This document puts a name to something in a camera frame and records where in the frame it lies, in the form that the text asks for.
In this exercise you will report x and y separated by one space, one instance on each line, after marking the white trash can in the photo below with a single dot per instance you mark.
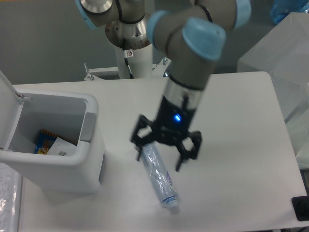
72 116

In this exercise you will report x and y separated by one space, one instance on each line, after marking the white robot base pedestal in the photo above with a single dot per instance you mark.
131 64

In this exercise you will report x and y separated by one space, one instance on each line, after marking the blue orange snack packet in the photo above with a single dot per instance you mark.
44 142

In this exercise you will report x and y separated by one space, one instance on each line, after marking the white plastic wrapper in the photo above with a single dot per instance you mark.
61 147

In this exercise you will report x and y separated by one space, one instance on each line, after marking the blue water jug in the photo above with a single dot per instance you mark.
281 8

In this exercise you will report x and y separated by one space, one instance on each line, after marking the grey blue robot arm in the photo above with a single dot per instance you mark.
192 39

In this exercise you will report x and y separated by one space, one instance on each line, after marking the translucent plastic box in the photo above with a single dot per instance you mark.
284 54

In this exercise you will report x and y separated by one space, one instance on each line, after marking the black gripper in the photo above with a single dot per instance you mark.
170 127

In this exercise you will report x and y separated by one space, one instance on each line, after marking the black device at edge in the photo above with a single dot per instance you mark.
301 207

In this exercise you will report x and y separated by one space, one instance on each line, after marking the clear plastic water bottle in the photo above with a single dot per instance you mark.
160 178

